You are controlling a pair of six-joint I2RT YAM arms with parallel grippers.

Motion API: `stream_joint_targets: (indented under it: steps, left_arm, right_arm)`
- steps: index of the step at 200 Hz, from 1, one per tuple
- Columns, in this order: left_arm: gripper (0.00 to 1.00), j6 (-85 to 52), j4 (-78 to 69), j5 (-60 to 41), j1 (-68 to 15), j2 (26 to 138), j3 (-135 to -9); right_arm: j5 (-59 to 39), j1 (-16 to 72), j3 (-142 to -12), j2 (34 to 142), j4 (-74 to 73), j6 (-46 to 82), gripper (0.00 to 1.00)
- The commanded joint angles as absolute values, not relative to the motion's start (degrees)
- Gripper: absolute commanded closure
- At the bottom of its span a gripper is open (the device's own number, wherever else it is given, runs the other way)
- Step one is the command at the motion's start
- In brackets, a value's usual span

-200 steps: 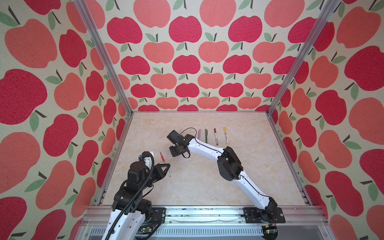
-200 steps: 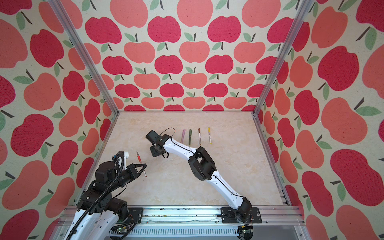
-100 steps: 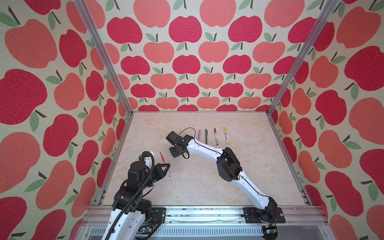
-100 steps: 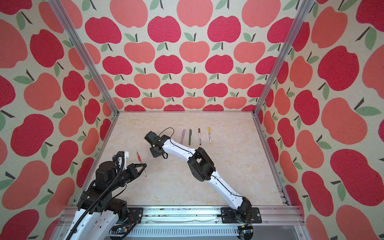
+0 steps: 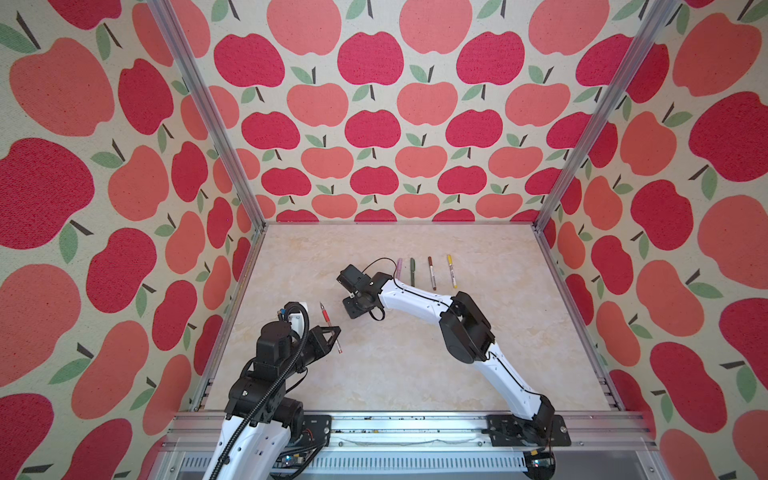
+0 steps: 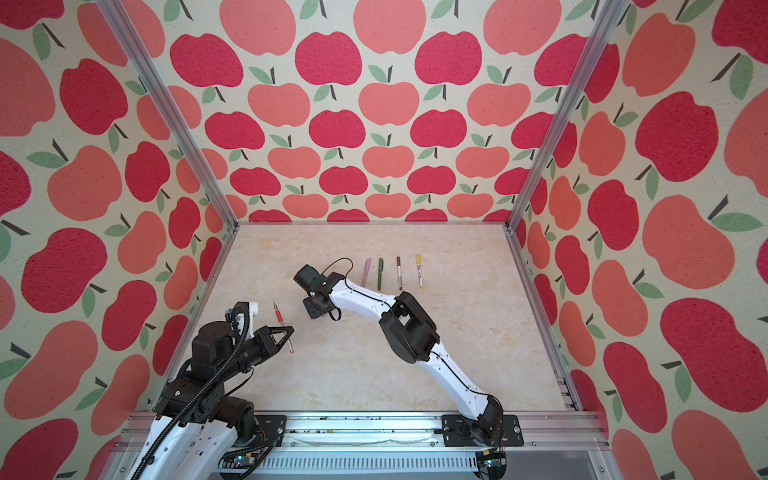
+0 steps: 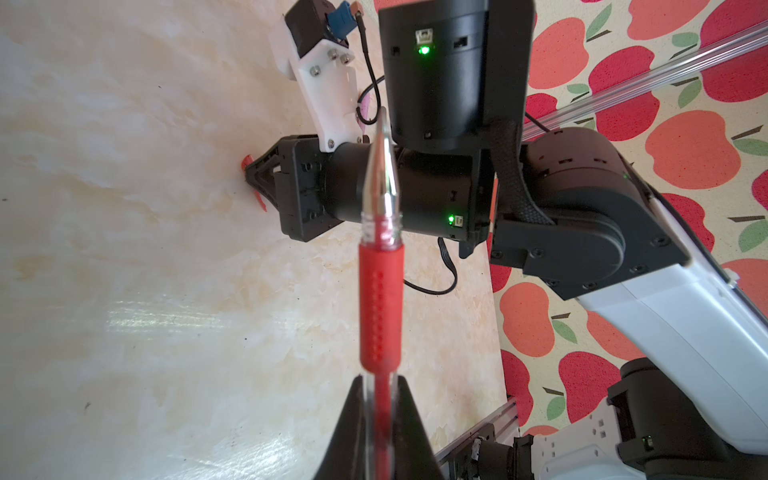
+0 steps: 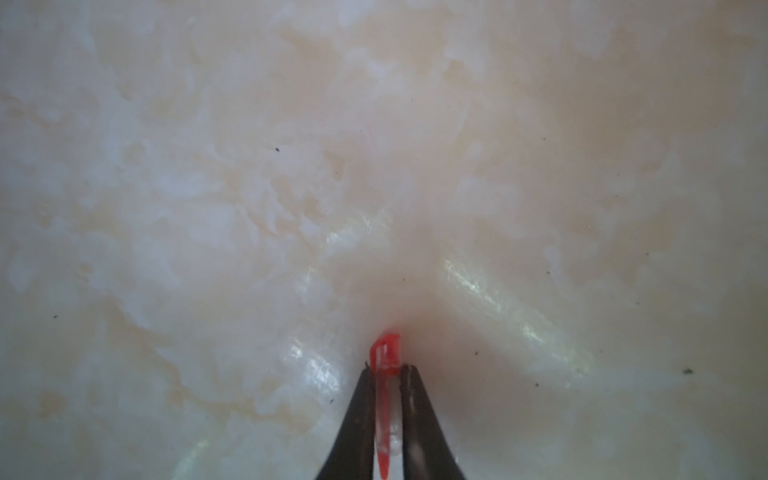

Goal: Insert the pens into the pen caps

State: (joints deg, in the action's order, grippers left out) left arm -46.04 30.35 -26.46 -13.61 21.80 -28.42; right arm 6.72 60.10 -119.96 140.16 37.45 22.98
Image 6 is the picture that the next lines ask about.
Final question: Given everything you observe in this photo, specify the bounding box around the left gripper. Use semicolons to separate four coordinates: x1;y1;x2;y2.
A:
216;324;294;382

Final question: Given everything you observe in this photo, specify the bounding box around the pink pen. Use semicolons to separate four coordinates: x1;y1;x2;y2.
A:
360;257;372;287

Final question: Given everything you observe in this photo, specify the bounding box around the green pen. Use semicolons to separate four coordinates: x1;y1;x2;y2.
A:
377;257;385;291

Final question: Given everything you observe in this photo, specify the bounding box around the white pen yellow tip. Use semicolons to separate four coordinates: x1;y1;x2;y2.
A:
416;262;424;289

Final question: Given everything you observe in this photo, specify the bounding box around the red clear pen cap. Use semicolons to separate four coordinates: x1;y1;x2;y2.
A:
273;302;284;324

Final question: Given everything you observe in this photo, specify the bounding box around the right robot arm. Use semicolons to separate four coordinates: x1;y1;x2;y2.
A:
293;265;504;447

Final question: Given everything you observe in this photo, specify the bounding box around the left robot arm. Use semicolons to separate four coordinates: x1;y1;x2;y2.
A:
127;321;293;479

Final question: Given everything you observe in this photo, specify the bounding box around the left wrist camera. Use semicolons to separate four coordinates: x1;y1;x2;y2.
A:
227;301;259;339

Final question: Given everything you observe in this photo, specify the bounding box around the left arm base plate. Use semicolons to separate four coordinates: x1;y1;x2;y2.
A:
211;413;287;449

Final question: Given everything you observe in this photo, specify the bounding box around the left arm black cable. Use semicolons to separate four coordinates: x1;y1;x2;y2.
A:
128;302;253;480

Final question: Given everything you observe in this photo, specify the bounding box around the white slotted cable duct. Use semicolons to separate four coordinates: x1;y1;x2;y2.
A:
254;451;479;475

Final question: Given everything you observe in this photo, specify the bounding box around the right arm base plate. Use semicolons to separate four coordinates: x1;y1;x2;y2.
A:
441;414;525;448

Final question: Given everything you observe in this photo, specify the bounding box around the aluminium front rail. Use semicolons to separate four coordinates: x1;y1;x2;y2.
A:
119;410;610;455

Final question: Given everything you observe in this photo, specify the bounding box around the left aluminium corner post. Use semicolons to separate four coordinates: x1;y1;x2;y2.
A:
96;0;239;233

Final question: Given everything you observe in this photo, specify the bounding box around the aluminium corner post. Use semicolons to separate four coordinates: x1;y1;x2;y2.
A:
96;0;239;233
504;0;630;235

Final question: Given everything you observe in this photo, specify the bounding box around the right aluminium corner post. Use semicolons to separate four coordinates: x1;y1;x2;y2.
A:
504;0;630;235

